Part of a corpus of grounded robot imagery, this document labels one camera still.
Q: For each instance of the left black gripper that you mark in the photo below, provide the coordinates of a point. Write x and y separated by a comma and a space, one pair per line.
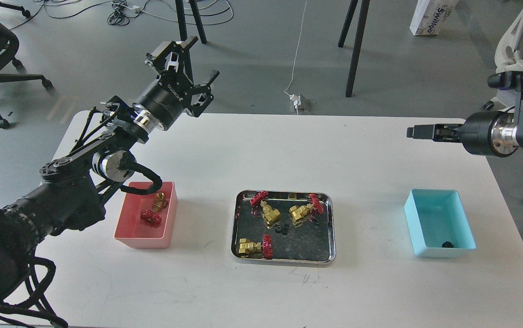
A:
166, 98

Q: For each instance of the brass valve red handle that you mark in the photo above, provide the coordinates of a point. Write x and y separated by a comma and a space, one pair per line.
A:
152, 216

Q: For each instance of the pink plastic box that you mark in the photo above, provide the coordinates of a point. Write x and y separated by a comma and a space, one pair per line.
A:
137, 233

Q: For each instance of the blue plastic box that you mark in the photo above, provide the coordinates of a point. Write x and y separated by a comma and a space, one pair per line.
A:
436, 216

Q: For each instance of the black stand legs right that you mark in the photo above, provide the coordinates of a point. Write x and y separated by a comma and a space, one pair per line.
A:
357, 46

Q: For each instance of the brass valve upper right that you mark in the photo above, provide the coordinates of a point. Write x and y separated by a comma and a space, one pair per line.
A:
299, 213

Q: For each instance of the brass valve bottom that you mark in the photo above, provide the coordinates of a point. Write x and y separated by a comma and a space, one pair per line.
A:
247, 248

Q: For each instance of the metal tray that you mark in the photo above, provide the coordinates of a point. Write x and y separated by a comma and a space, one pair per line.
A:
289, 228

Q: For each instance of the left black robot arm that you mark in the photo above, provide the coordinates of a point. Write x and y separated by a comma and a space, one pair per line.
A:
76, 187

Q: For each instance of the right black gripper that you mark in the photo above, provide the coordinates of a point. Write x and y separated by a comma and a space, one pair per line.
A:
484, 133

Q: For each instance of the brass valve upper middle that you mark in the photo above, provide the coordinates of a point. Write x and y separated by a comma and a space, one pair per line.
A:
260, 207

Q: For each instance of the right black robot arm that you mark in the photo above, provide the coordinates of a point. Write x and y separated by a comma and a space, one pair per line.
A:
511, 81

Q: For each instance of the white power adapter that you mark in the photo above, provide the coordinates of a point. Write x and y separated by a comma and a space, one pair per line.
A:
299, 105

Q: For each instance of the cardboard box with label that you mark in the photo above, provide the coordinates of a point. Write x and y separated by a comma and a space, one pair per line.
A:
430, 15

